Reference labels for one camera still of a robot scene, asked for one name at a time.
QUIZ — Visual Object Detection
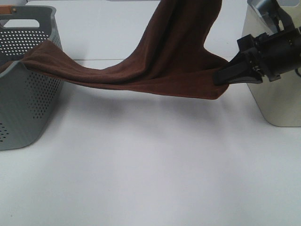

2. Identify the brown towel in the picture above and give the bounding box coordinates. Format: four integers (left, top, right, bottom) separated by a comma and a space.
22, 0, 228, 100

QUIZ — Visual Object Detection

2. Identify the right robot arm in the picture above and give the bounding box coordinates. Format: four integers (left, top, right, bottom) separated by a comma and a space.
213, 0, 301, 85

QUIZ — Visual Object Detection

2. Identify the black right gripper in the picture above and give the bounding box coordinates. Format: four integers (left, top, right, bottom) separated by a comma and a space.
213, 27, 301, 85

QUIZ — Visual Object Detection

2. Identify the brown leather basket handle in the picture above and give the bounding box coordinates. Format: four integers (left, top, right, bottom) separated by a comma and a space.
0, 5, 16, 15

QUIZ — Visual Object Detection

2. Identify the beige basket with grey rim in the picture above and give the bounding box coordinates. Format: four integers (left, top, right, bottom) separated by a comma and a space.
242, 0, 301, 127

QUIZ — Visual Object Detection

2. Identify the grey perforated plastic basket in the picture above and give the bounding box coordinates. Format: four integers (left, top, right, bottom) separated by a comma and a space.
0, 6, 63, 151

